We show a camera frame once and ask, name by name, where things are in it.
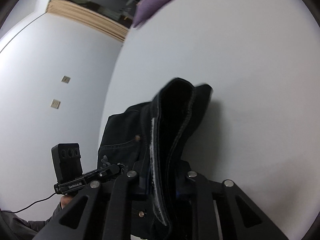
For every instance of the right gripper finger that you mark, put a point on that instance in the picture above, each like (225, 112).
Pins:
(143, 187)

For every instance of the black denim pants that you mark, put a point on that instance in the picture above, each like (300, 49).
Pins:
(150, 137)

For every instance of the person's left hand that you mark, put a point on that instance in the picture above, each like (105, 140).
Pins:
(65, 200)

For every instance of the beige curtain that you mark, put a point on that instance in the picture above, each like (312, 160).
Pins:
(88, 17)

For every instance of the purple cushion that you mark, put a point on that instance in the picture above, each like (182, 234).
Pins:
(146, 9)

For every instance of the wall socket lower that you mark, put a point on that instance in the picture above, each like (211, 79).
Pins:
(55, 104)

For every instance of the wall socket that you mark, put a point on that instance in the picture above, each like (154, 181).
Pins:
(55, 104)
(66, 79)

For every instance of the wall socket upper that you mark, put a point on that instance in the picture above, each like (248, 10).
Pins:
(66, 79)

